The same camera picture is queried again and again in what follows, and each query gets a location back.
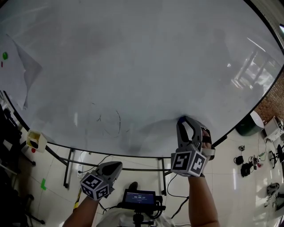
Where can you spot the person's white shirt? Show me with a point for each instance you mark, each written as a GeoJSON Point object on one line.
{"type": "Point", "coordinates": [115, 218]}

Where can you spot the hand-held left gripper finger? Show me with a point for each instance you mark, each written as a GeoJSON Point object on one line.
{"type": "Point", "coordinates": [103, 166]}
{"type": "Point", "coordinates": [117, 173]}

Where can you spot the long yellow black hazard tape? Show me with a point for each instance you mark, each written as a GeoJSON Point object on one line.
{"type": "Point", "coordinates": [77, 198]}

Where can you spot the small black display screen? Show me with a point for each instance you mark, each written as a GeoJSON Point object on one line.
{"type": "Point", "coordinates": [139, 198]}

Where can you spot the white metal cabinet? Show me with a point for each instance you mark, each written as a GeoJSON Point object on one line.
{"type": "Point", "coordinates": [274, 128]}

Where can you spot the dark green bin white lid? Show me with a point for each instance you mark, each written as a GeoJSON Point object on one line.
{"type": "Point", "coordinates": [246, 126]}

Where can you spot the black metal stand frame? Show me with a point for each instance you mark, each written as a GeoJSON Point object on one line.
{"type": "Point", "coordinates": [66, 168]}

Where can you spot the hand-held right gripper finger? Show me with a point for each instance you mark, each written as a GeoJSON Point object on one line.
{"type": "Point", "coordinates": [198, 133]}
{"type": "Point", "coordinates": [180, 137]}

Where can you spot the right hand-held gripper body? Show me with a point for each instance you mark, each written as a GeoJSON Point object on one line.
{"type": "Point", "coordinates": [188, 161]}

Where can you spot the person's left forearm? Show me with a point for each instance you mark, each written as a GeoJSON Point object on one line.
{"type": "Point", "coordinates": [82, 215]}

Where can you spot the green round magnet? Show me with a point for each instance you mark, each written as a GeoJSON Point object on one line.
{"type": "Point", "coordinates": [5, 55]}

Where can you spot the black swivel office chair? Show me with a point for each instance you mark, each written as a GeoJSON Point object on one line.
{"type": "Point", "coordinates": [278, 155]}

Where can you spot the person's right forearm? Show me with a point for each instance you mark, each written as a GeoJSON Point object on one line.
{"type": "Point", "coordinates": [202, 199]}

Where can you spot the small black floor bag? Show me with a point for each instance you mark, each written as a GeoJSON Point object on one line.
{"type": "Point", "coordinates": [239, 160]}

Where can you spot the cream plastic tray box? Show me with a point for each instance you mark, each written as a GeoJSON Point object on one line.
{"type": "Point", "coordinates": [40, 144]}

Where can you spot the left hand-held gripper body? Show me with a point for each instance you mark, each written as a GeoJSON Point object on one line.
{"type": "Point", "coordinates": [94, 186]}

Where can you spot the white power strip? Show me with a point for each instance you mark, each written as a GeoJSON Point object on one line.
{"type": "Point", "coordinates": [80, 173]}

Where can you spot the black chest mount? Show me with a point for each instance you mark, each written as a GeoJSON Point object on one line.
{"type": "Point", "coordinates": [140, 219]}

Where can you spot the grey helmet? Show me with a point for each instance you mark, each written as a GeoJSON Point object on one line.
{"type": "Point", "coordinates": [273, 189]}

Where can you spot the person's right hand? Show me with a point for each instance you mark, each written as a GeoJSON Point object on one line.
{"type": "Point", "coordinates": [206, 145]}

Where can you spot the black board eraser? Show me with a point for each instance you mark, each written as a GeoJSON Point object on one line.
{"type": "Point", "coordinates": [33, 143]}

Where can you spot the large white whiteboard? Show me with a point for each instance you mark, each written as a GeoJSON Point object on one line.
{"type": "Point", "coordinates": [133, 66]}

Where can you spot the person's black shoe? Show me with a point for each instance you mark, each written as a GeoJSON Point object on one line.
{"type": "Point", "coordinates": [133, 186]}

